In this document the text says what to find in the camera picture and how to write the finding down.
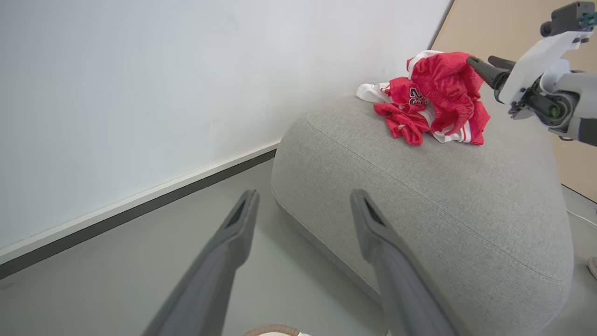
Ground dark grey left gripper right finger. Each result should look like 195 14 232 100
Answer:
350 189 455 336

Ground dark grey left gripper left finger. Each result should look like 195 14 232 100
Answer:
142 189 260 336

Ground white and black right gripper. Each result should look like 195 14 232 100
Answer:
466 30 594 129

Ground red shorts with white stripes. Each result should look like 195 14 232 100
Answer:
407 50 491 146

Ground red basketball jersey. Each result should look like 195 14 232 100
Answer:
357 77 437 147

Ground white perforated laundry basket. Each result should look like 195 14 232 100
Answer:
243 324 311 336

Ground grey fabric sofa seat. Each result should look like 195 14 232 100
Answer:
271 84 574 336

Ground black skirting strip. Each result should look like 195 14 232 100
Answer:
0 148 278 280

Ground dark wrist camera box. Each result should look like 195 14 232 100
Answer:
540 1 597 38

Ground thin white floor cable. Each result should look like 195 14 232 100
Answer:
567 209 597 228

